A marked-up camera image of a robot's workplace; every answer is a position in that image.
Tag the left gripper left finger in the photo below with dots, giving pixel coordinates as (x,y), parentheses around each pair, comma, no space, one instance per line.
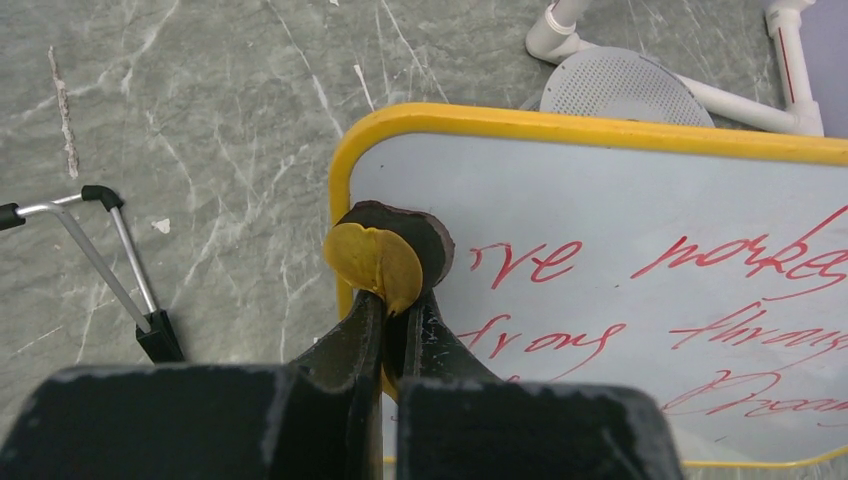
(351,353)

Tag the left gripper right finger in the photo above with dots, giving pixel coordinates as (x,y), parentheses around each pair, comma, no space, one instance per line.
(433,351)

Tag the yellow black eraser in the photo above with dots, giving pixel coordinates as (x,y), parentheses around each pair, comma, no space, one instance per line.
(397,256)

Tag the yellow-framed whiteboard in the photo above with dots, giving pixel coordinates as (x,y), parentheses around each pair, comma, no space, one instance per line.
(705,267)

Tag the metal whiteboard stand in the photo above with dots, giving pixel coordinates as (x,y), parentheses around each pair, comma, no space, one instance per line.
(153,328)

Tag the white perforated disc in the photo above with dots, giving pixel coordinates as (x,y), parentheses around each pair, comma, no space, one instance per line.
(616,83)

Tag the white PVC pipe frame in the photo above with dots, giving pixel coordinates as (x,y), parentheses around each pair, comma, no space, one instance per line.
(742,60)

